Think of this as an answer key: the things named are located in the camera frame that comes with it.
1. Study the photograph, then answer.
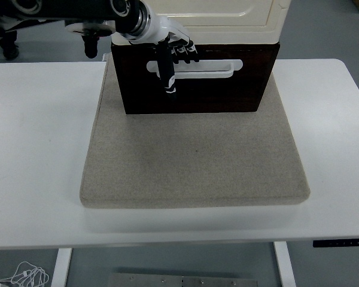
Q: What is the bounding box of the white drawer handle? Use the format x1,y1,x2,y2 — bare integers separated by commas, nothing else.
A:
146,59,244,80

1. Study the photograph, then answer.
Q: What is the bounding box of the white cable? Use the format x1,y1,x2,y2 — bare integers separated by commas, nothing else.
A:
0,261,50,287

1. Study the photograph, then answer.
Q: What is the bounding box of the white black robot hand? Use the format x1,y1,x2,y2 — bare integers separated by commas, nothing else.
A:
127,10,200,102

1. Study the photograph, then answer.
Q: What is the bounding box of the beige fabric mat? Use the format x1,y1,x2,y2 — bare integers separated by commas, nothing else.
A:
79,58,311,209

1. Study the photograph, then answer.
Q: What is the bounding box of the white table leg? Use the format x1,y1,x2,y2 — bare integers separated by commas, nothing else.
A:
50,248,74,287
273,241,297,287

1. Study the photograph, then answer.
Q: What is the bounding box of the black table control panel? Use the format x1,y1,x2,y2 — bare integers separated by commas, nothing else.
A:
313,237,359,248

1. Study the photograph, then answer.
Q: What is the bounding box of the dark wooden drawer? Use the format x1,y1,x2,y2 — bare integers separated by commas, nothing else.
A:
115,49,275,114

